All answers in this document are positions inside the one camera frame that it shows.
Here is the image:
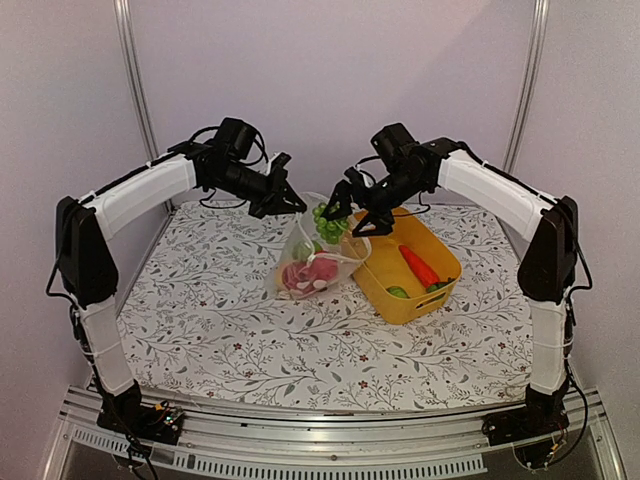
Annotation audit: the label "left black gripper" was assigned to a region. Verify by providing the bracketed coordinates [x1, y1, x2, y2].
[210, 161, 308, 219]

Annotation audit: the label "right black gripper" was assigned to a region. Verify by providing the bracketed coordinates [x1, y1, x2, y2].
[322, 167, 429, 236]

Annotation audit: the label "green toy grapes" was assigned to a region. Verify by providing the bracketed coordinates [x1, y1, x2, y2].
[312, 202, 350, 245]

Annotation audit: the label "green toy lime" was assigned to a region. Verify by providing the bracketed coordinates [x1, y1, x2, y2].
[292, 240, 323, 262]

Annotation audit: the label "clear zip top bag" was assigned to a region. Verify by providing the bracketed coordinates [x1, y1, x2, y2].
[265, 192, 372, 300]

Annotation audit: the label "red toy apple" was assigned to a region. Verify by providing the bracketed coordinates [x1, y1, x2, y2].
[308, 256, 339, 290]

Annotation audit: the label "orange toy carrot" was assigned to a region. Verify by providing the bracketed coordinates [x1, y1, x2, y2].
[398, 245, 440, 288]

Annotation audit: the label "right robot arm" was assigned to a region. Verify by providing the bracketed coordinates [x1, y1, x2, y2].
[323, 123, 587, 470]

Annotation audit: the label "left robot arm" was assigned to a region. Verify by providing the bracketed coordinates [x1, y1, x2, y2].
[50, 118, 307, 446]

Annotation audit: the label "yellow plastic basket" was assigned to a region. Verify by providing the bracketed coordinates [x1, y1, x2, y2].
[353, 207, 462, 325]

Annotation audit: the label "small green toy vegetable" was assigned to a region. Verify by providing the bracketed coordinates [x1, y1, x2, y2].
[387, 286, 410, 299]

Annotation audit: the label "green toy bitter gourd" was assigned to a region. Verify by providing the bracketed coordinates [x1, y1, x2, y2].
[426, 277, 454, 293]

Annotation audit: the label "floral tablecloth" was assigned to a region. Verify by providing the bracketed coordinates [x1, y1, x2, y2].
[119, 201, 532, 410]

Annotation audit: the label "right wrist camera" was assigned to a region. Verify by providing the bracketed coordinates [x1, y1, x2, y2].
[344, 167, 376, 189]

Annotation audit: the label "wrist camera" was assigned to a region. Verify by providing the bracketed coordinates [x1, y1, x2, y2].
[266, 152, 291, 176]
[344, 167, 376, 189]

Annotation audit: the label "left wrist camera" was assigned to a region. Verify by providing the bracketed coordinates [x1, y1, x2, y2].
[266, 152, 291, 176]

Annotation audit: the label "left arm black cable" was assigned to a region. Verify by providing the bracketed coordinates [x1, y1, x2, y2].
[189, 124, 269, 166]

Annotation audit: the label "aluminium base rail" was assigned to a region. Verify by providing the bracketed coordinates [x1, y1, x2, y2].
[43, 386, 631, 479]

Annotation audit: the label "left aluminium frame post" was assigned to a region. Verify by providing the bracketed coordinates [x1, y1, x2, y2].
[113, 0, 159, 160]

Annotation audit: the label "aluminium frame post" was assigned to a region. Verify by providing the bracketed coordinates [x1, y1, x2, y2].
[504, 0, 550, 174]
[113, 0, 159, 160]

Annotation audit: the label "right aluminium frame post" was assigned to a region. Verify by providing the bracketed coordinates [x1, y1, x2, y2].
[504, 0, 550, 174]

